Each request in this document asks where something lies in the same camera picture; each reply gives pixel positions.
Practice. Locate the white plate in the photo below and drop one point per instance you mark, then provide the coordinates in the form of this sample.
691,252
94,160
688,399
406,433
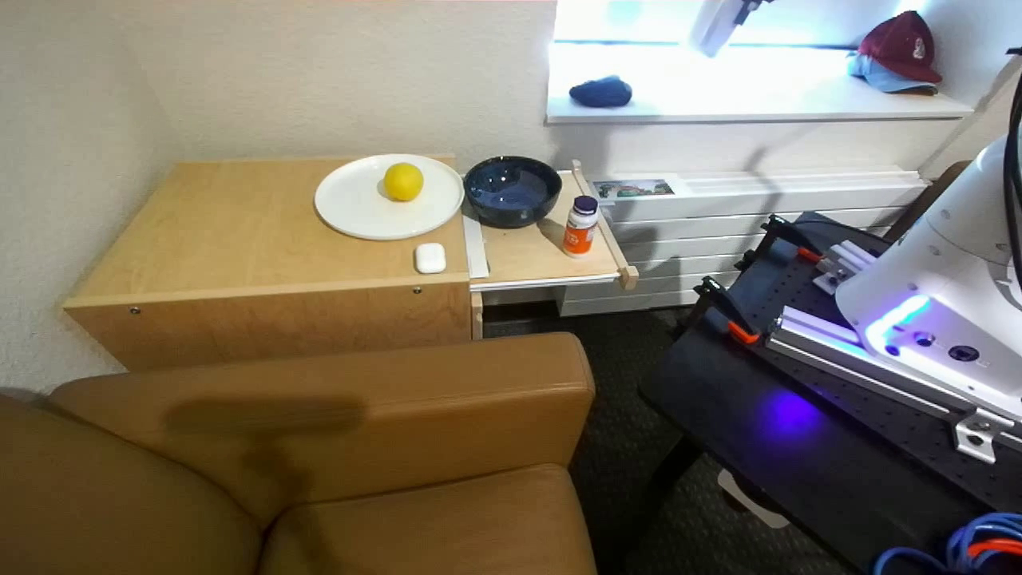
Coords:
353,200

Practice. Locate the white window sill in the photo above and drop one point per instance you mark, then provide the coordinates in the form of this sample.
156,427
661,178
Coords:
732,88

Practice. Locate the black bowl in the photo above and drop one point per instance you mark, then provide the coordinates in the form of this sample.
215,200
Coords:
508,193

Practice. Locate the maroon baseball cap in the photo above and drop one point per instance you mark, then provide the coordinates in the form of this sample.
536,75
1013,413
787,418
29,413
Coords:
900,54

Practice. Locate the wooden side table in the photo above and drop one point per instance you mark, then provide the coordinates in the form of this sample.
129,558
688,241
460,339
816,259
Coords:
232,259

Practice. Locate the white radiator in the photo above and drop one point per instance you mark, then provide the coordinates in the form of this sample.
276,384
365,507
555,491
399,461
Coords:
684,228

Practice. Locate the yellow lemon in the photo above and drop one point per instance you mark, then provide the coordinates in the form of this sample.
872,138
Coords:
403,183

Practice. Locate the dark object on sill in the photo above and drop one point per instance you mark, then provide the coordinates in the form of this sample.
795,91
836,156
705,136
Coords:
603,93

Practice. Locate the brown armchair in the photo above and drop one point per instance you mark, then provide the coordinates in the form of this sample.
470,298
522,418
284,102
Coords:
421,461

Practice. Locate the white mug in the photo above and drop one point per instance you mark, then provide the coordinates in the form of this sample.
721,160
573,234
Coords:
717,23

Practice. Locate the small white case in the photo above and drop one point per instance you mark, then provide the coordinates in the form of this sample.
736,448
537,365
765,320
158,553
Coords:
428,259

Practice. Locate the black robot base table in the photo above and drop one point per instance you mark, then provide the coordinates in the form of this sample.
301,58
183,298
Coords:
848,465

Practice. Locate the orange pill bottle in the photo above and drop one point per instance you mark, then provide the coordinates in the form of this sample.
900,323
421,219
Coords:
581,232

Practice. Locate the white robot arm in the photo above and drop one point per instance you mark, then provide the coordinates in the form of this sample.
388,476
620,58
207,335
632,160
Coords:
948,298

